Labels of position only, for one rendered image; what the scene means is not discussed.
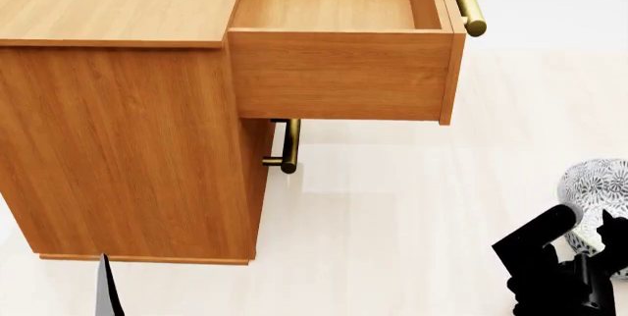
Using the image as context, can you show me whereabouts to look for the wooden cabinet drawer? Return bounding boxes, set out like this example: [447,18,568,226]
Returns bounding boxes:
[226,0,468,128]

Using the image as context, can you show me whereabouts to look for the large brass drawer handle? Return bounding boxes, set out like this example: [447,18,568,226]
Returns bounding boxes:
[447,0,489,39]

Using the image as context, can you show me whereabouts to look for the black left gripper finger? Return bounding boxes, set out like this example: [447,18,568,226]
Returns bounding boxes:
[94,251,125,316]

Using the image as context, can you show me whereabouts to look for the small brass drawer handle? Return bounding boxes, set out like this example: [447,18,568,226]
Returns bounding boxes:
[261,118,303,176]

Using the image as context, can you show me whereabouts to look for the black white patterned bowl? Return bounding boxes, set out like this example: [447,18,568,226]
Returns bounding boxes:
[557,157,628,283]

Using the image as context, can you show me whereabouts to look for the wooden cabinet body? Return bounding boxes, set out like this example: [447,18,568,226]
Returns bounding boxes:
[0,0,277,267]

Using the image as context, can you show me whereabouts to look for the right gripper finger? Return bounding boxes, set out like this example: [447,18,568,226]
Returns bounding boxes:
[491,203,586,278]
[595,207,628,275]

